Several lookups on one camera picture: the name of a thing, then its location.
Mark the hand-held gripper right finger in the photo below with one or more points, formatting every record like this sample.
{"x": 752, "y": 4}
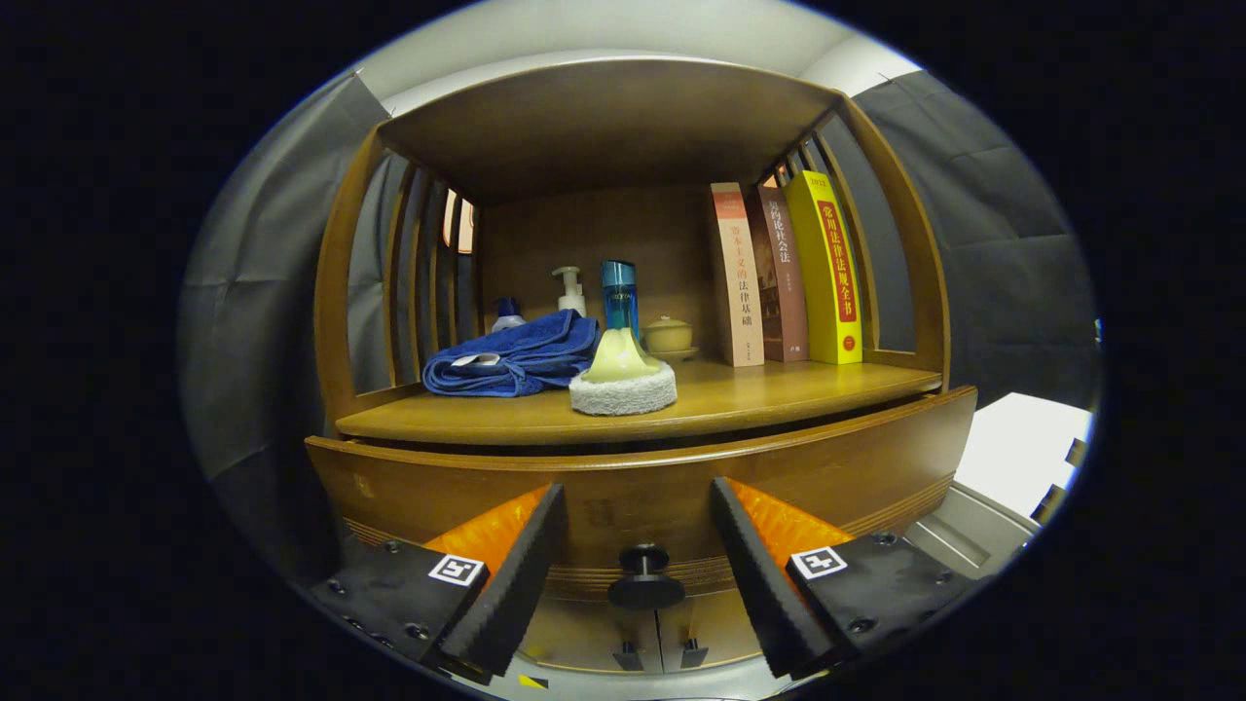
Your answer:
{"x": 769, "y": 594}

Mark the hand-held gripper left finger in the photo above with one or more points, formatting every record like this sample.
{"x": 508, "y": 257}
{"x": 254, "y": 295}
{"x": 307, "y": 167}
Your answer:
{"x": 516, "y": 584}

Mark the black drawer knob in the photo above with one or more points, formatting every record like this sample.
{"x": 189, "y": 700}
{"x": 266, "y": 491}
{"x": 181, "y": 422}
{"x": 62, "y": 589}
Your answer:
{"x": 645, "y": 589}

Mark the wooden drawer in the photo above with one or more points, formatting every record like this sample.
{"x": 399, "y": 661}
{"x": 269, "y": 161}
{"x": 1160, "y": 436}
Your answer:
{"x": 633, "y": 497}

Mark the green scrub brush white pad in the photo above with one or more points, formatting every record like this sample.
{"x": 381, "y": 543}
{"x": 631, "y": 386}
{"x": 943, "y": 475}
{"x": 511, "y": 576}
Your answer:
{"x": 623, "y": 375}

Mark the wooden cabinet door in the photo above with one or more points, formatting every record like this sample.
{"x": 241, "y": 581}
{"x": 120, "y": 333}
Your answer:
{"x": 584, "y": 633}
{"x": 720, "y": 623}

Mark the wooden countertop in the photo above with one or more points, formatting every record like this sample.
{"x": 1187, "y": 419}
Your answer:
{"x": 740, "y": 399}

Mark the blue folded towel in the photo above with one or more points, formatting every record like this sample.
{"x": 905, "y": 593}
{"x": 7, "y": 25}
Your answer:
{"x": 526, "y": 355}

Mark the small white blue-capped bottle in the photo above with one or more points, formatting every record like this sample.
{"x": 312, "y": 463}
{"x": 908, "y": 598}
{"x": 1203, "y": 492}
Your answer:
{"x": 506, "y": 316}

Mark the yellow lidded ceramic cup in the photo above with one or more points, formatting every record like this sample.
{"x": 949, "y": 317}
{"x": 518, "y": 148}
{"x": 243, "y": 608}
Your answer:
{"x": 669, "y": 336}

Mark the white table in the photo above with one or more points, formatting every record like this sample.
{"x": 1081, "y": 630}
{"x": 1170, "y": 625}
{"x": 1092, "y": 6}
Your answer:
{"x": 1012, "y": 448}

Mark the black block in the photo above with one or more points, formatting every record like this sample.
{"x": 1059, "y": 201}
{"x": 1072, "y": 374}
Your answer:
{"x": 1046, "y": 501}
{"x": 1076, "y": 451}

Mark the white pump bottle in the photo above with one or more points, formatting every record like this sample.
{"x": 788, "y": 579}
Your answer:
{"x": 571, "y": 292}

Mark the blue glass bottle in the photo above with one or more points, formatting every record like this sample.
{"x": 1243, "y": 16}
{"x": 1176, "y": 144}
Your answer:
{"x": 620, "y": 297}

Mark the brown book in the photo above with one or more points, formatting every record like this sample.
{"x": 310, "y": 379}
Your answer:
{"x": 784, "y": 282}

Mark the orange and white book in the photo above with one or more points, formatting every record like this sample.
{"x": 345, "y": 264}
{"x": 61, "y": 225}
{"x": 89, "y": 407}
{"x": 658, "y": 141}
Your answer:
{"x": 737, "y": 282}

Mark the yellow book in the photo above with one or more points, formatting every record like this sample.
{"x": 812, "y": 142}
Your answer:
{"x": 827, "y": 273}

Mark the black backdrop cloth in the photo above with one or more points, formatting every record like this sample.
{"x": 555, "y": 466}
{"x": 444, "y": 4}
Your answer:
{"x": 263, "y": 292}

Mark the wooden cabinet with shelf frame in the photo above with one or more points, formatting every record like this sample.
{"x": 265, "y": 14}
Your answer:
{"x": 604, "y": 127}

